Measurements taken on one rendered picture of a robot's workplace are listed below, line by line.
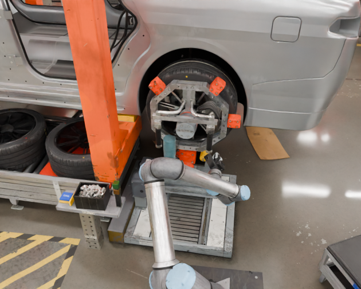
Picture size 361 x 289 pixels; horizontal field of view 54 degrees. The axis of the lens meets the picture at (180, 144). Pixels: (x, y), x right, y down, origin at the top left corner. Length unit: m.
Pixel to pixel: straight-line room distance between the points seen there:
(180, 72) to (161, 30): 0.30
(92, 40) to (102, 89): 0.28
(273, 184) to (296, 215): 0.38
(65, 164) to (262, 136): 2.07
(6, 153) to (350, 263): 2.56
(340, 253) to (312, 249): 0.44
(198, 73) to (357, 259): 1.53
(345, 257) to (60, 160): 2.07
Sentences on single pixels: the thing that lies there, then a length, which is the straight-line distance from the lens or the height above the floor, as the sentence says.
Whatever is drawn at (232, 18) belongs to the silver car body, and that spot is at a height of 1.52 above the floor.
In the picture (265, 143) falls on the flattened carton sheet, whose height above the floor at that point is 0.01.
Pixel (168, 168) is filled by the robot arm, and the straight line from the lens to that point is 1.88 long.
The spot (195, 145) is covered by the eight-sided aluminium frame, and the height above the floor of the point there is 0.62.
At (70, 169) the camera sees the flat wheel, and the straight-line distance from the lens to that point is 2.82.
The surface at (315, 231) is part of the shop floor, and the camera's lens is 3.02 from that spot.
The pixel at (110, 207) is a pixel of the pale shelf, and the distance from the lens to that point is 2.41.
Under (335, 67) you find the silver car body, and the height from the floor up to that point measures 1.24.
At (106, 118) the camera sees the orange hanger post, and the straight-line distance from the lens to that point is 2.16.
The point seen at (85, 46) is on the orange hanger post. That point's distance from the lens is 1.99.
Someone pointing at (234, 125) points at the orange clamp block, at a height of 0.84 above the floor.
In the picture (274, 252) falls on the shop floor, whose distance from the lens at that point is 2.80.
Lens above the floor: 2.18
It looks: 37 degrees down
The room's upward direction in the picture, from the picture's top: straight up
